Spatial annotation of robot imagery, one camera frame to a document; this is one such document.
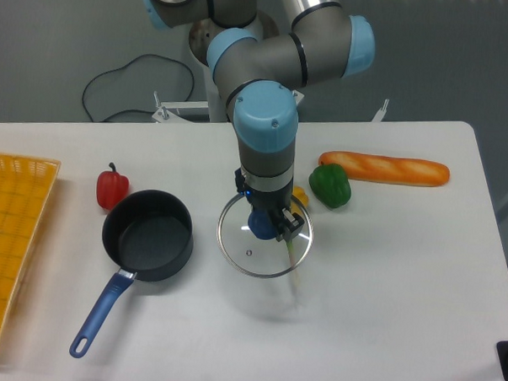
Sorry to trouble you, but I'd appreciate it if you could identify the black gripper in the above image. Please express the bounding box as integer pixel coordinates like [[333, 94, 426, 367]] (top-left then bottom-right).
[[234, 167, 302, 243]]

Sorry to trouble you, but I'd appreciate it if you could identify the glass lid with blue knob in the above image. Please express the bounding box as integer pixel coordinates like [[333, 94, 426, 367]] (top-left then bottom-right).
[[217, 194, 314, 279]]

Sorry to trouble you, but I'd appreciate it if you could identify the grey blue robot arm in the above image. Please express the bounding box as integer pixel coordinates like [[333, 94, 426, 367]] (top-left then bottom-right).
[[143, 0, 376, 241]]

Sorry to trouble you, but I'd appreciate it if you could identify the yellow bell pepper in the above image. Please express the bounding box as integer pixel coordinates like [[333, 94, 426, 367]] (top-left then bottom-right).
[[290, 185, 309, 217]]

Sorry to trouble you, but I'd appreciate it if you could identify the green bell pepper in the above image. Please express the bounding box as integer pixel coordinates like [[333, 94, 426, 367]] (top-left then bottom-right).
[[308, 164, 352, 209]]

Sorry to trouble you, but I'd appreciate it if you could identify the green onion stalk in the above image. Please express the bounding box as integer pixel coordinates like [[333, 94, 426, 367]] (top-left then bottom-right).
[[286, 240, 302, 310]]

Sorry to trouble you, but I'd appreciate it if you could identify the baguette bread loaf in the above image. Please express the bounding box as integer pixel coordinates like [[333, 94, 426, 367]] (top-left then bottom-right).
[[318, 151, 451, 187]]

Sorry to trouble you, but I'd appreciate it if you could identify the red bell pepper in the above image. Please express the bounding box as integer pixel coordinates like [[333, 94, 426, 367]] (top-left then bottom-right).
[[95, 163, 131, 211]]

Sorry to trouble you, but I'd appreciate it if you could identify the yellow woven basket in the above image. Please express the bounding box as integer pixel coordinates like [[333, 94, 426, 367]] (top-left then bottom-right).
[[0, 153, 61, 340]]

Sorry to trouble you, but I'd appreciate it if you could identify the dark saucepan with blue handle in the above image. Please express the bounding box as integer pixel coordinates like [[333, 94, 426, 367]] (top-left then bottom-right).
[[69, 190, 194, 358]]

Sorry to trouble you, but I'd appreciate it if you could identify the black cable on floor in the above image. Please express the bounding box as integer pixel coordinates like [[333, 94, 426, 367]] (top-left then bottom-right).
[[80, 50, 197, 128]]

